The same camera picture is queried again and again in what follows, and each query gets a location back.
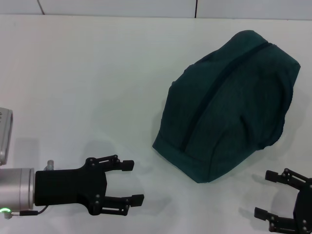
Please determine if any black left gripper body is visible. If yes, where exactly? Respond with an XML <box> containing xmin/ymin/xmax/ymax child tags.
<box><xmin>34</xmin><ymin>157</ymin><xmax>109</xmax><ymax>217</ymax></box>

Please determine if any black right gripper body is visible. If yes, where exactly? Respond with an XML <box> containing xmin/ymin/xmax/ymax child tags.
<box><xmin>293</xmin><ymin>178</ymin><xmax>312</xmax><ymax>232</ymax></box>

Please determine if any dark teal insulated lunch bag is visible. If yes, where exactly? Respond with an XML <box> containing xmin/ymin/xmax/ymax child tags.
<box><xmin>152</xmin><ymin>29</ymin><xmax>301</xmax><ymax>184</ymax></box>

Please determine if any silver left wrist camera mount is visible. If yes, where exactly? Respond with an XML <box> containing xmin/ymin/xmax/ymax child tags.
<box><xmin>0</xmin><ymin>106</ymin><xmax>14</xmax><ymax>166</ymax></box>

